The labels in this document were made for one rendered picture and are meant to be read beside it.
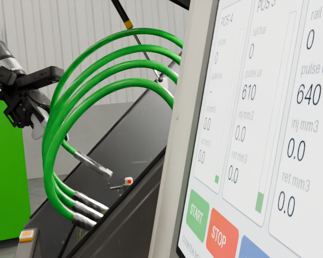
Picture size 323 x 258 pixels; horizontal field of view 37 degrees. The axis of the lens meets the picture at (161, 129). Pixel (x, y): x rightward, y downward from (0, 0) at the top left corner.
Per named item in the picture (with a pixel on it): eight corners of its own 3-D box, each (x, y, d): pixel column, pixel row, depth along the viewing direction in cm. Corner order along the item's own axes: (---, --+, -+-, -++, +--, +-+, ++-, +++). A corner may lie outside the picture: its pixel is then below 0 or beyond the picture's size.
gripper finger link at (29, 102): (49, 126, 111) (33, 101, 115) (54, 121, 111) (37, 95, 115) (35, 123, 107) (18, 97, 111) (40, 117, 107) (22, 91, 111)
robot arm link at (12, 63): (24, 61, 122) (0, 54, 115) (33, 73, 120) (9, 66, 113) (6, 83, 124) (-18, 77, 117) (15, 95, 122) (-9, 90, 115)
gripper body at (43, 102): (36, 132, 118) (12, 99, 123) (58, 107, 116) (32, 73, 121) (14, 129, 111) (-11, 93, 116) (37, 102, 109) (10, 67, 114)
